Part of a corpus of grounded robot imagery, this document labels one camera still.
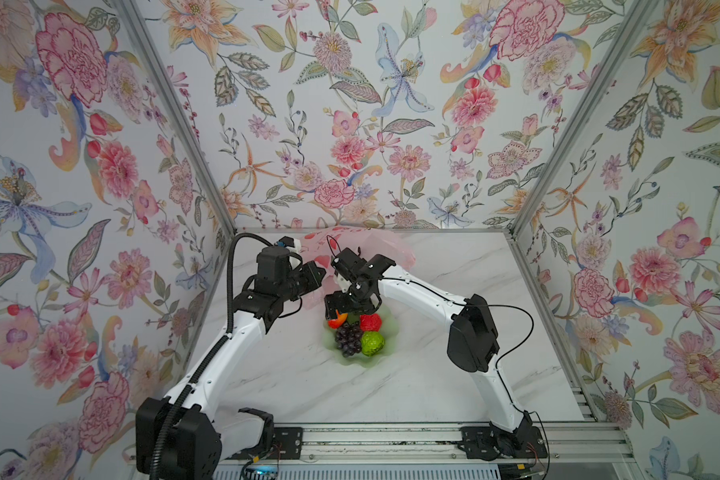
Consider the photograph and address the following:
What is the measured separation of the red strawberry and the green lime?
0.6 inches

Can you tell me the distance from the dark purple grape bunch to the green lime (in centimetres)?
1

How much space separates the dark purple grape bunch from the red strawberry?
0.02 meters

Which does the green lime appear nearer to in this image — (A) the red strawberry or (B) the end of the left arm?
(A) the red strawberry

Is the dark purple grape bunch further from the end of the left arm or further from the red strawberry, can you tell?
the end of the left arm

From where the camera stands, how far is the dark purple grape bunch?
860 mm

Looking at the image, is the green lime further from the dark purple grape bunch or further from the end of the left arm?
the end of the left arm

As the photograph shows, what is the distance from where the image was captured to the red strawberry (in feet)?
2.95

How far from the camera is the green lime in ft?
2.81
